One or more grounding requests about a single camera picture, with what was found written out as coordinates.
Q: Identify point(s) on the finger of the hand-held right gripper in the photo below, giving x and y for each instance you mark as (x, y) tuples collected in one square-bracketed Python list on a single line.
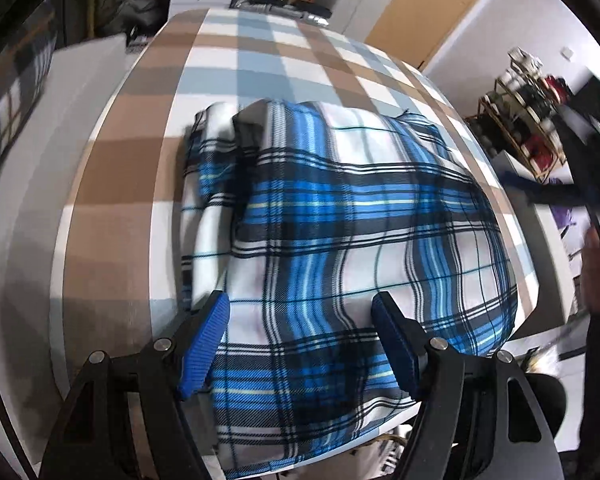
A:
[(540, 191)]

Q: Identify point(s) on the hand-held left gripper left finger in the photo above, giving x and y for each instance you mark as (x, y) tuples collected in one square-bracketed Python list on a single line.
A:
[(205, 350)]

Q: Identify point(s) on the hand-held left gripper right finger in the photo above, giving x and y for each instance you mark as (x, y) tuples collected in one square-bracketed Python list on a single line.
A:
[(395, 345)]

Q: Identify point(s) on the blue white plaid shirt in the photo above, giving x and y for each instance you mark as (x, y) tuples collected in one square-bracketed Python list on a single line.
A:
[(355, 240)]

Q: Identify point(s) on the purple plastic bag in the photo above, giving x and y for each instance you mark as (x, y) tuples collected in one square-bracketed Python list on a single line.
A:
[(565, 215)]

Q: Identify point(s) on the wooden shoe rack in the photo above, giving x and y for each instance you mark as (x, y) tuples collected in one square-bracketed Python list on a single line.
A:
[(481, 110)]

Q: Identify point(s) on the tan wooden door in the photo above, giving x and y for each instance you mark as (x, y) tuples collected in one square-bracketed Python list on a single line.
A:
[(430, 10)]

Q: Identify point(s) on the silver suitcase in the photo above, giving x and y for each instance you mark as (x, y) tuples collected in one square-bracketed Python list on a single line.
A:
[(252, 6)]

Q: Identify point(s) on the black bag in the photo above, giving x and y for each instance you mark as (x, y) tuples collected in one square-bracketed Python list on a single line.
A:
[(130, 5)]

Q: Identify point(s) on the white light switch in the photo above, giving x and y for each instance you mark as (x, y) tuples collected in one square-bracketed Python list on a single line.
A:
[(568, 53)]

